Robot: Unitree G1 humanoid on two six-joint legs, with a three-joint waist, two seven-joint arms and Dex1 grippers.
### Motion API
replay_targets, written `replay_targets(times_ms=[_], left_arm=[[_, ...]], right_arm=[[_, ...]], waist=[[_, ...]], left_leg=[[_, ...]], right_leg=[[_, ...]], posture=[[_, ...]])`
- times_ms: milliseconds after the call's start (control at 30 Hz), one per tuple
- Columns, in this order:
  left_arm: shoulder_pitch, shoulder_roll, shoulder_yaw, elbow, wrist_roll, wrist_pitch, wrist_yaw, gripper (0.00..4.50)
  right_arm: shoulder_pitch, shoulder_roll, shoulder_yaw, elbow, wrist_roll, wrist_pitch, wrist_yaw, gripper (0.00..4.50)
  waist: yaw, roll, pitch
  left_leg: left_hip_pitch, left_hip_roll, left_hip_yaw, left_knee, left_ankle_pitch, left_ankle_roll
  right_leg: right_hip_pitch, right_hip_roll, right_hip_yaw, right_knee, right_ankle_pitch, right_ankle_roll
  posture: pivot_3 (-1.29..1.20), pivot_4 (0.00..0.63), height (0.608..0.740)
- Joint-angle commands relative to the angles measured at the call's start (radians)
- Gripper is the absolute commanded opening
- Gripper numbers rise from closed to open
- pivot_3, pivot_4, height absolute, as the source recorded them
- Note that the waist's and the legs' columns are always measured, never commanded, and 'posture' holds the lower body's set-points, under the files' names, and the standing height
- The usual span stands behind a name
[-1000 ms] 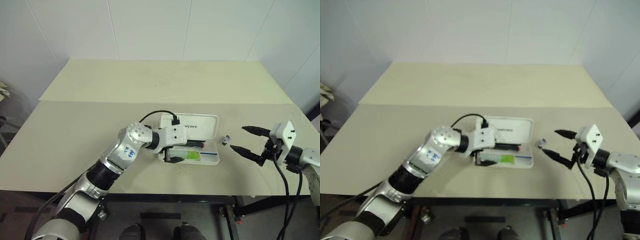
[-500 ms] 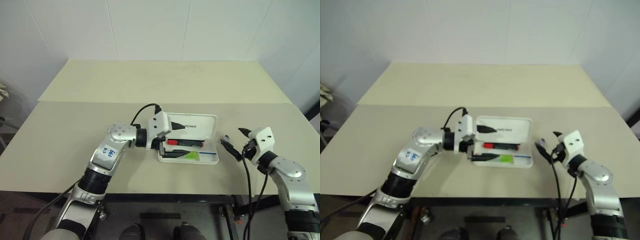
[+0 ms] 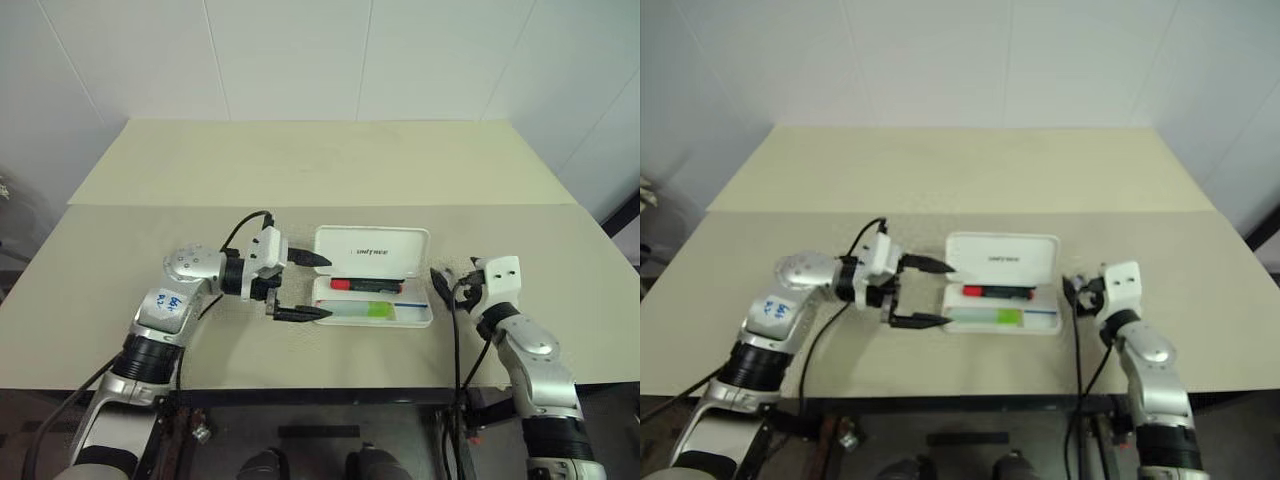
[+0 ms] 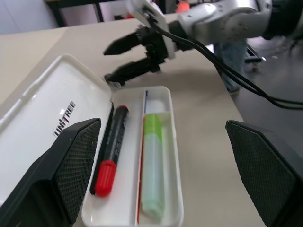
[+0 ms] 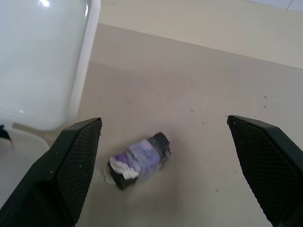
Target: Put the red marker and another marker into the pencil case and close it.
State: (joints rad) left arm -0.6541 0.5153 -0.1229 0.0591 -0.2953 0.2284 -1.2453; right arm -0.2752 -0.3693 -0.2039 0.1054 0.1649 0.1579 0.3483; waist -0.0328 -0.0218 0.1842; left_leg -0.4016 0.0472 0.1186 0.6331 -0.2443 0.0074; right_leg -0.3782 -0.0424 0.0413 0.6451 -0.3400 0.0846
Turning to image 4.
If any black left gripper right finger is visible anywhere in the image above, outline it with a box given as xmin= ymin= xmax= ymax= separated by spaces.
xmin=224 ymin=120 xmax=303 ymax=227

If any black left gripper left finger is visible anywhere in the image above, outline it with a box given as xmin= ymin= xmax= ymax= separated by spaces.
xmin=0 ymin=118 xmax=102 ymax=227

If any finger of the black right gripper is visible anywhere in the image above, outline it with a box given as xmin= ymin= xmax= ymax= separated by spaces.
xmin=103 ymin=56 xmax=162 ymax=87
xmin=103 ymin=31 xmax=144 ymax=56

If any black marker with red cap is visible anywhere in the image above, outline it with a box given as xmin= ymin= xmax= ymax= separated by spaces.
xmin=94 ymin=105 xmax=130 ymax=198

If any green capped translucent highlighter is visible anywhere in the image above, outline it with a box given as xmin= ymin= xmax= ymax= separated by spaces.
xmin=141 ymin=113 xmax=168 ymax=218

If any white hinged pencil case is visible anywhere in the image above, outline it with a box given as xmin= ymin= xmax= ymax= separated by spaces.
xmin=0 ymin=53 xmax=185 ymax=227

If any orange object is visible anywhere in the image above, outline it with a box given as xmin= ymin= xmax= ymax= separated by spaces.
xmin=176 ymin=0 xmax=190 ymax=14

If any person in blue jeans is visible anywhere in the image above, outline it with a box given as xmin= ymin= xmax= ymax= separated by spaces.
xmin=214 ymin=39 xmax=248 ymax=93

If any black metal stand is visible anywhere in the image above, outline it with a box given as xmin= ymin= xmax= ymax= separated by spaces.
xmin=46 ymin=0 xmax=114 ymax=28

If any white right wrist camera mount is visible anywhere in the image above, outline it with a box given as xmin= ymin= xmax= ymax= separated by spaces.
xmin=127 ymin=0 xmax=176 ymax=59

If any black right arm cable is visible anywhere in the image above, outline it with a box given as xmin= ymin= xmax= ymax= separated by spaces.
xmin=146 ymin=14 xmax=303 ymax=105
xmin=151 ymin=22 xmax=303 ymax=110

